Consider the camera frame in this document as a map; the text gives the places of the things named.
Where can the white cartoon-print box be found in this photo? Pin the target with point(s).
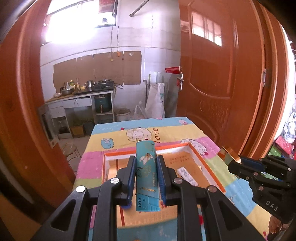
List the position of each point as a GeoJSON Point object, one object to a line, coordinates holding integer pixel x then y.
{"type": "Point", "coordinates": [187, 176]}

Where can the cardboard wall covering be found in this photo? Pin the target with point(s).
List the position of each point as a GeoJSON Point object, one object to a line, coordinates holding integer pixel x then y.
{"type": "Point", "coordinates": [97, 69]}

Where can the shallow orange-rimmed cardboard box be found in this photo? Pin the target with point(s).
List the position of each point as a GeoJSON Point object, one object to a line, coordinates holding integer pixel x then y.
{"type": "Point", "coordinates": [171, 160]}

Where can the cartoon printed blanket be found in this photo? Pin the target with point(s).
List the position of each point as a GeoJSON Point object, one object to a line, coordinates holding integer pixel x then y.
{"type": "Point", "coordinates": [115, 132]}

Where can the green printed carton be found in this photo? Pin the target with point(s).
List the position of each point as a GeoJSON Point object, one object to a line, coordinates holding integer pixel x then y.
{"type": "Point", "coordinates": [277, 152]}

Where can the wooden door frame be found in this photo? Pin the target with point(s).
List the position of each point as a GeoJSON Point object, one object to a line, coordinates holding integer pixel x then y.
{"type": "Point", "coordinates": [275, 92]}

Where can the kitchen counter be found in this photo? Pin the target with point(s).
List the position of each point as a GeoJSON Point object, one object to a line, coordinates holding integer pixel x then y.
{"type": "Point", "coordinates": [78, 102]}

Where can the teal cooking appliance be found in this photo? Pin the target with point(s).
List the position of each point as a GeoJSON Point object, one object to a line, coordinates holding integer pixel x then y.
{"type": "Point", "coordinates": [103, 103]}

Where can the blue-white printed bag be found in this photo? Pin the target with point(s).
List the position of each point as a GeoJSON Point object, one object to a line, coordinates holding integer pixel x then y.
{"type": "Point", "coordinates": [289, 125]}

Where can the wall-mounted pipe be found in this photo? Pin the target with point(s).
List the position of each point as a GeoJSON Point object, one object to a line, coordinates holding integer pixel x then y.
{"type": "Point", "coordinates": [138, 8]}

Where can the round metal stool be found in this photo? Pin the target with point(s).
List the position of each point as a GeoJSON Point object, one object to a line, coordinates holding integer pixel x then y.
{"type": "Point", "coordinates": [69, 151]}

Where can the white woven sack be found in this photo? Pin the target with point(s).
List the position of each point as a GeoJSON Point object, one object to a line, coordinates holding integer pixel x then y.
{"type": "Point", "coordinates": [155, 100]}

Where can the teal flower-print lighter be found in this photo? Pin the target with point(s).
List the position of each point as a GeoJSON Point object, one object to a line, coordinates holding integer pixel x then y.
{"type": "Point", "coordinates": [146, 176]}

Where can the white bucket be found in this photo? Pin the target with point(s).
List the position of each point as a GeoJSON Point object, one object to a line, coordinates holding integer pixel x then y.
{"type": "Point", "coordinates": [122, 113]}

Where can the brown bottle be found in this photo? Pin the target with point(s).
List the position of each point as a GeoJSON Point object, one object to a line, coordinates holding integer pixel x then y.
{"type": "Point", "coordinates": [77, 84]}

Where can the metal bowl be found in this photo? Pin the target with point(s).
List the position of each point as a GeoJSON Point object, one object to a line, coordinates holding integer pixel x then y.
{"type": "Point", "coordinates": [66, 91]}

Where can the glossy wooden door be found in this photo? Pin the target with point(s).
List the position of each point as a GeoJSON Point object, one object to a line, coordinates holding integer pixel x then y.
{"type": "Point", "coordinates": [208, 104]}

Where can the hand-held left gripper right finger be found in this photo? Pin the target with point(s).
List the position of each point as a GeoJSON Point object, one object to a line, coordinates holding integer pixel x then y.
{"type": "Point", "coordinates": [161, 180]}

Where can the clear plastic bag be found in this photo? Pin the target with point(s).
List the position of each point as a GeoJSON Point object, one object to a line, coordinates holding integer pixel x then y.
{"type": "Point", "coordinates": [138, 112]}

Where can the small gold box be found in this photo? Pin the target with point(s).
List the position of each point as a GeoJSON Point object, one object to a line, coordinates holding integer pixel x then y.
{"type": "Point", "coordinates": [227, 154]}

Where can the metal door hinge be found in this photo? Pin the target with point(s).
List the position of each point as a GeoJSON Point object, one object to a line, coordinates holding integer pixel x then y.
{"type": "Point", "coordinates": [267, 77]}

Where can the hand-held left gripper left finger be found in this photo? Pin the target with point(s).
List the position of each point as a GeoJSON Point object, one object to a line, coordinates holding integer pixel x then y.
{"type": "Point", "coordinates": [131, 178]}

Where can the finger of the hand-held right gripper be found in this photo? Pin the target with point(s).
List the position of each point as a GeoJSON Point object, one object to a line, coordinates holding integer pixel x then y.
{"type": "Point", "coordinates": [252, 165]}
{"type": "Point", "coordinates": [240, 171]}

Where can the small cardboard box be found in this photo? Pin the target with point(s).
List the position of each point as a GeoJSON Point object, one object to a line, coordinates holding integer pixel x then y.
{"type": "Point", "coordinates": [77, 131]}

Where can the small white cabinet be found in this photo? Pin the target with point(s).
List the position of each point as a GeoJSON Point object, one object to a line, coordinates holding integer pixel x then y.
{"type": "Point", "coordinates": [57, 115]}

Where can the flat red box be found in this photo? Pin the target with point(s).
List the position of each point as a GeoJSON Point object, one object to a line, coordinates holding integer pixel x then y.
{"type": "Point", "coordinates": [283, 143]}

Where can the person's right hand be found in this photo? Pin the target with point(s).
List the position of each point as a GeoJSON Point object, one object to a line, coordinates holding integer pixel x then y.
{"type": "Point", "coordinates": [277, 228]}

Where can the kitchen window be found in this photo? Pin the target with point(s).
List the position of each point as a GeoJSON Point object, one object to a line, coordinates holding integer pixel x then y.
{"type": "Point", "coordinates": [78, 20]}

